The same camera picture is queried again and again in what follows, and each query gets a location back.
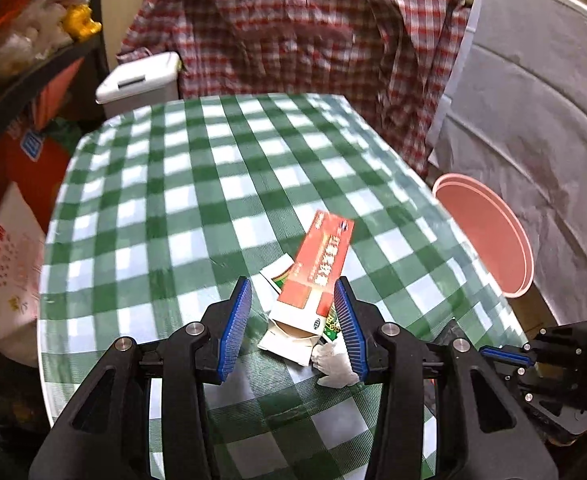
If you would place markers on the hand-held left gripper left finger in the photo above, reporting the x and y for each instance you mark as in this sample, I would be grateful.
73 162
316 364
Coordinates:
233 330

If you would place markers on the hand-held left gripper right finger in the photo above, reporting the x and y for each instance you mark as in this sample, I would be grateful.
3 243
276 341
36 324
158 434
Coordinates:
348 325

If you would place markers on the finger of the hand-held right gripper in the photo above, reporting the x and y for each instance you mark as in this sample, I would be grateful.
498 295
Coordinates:
503 354

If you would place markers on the red cardboard box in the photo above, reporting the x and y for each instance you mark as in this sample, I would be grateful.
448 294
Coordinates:
313 270

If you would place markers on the white lidded trash bin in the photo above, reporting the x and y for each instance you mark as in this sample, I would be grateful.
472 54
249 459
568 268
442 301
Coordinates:
138 77

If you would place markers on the crumpled white tissue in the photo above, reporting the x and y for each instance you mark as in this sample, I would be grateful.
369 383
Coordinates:
336 365

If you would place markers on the small white green box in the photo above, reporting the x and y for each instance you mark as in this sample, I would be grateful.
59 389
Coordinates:
276 277

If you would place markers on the green checked tablecloth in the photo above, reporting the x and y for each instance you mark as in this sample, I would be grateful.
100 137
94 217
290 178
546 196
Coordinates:
198 170

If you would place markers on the white flour sack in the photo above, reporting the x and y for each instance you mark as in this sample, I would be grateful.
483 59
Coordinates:
8 280

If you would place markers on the white covered appliance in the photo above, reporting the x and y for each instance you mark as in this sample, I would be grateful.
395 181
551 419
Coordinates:
538 110

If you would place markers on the orange shopping bag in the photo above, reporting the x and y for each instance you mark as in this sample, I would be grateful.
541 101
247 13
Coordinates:
23 160

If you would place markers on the red plaid shirt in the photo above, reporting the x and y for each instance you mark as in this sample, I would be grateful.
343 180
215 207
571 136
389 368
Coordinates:
298 35

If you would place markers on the black shelf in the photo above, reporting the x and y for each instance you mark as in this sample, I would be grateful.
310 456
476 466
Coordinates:
38 72

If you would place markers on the yellow figurine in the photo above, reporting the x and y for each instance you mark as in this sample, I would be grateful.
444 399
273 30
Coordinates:
80 22

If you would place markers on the white plastic bags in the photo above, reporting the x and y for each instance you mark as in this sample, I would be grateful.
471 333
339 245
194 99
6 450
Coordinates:
33 25

